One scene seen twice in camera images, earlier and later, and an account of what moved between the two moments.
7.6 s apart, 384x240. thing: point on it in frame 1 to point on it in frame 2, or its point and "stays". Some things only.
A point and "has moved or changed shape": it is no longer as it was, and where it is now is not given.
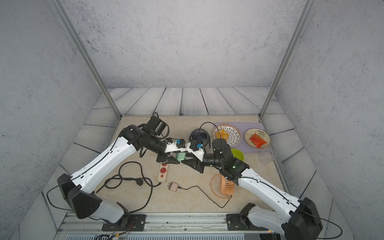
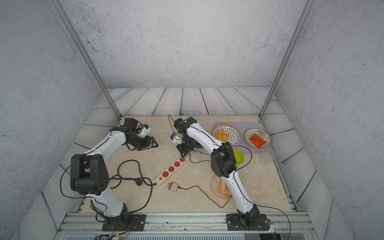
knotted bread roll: x=224 y=134 stays
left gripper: x=166 y=159 to x=147 y=145
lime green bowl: x=237 y=154 stays
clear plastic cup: x=266 y=157 stays
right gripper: x=196 y=165 to x=184 y=151
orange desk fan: x=222 y=187 stays
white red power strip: x=162 y=173 has moved or changed shape
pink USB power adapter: x=173 y=186 stays
